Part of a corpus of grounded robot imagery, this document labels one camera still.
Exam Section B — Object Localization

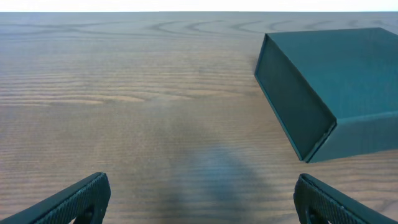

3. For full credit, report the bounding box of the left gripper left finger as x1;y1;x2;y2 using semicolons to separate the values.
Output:
1;172;111;224

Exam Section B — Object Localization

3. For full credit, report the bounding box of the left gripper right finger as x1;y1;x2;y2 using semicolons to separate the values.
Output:
294;174;397;224

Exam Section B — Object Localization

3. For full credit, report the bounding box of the dark green gift box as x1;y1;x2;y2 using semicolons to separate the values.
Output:
254;27;397;163

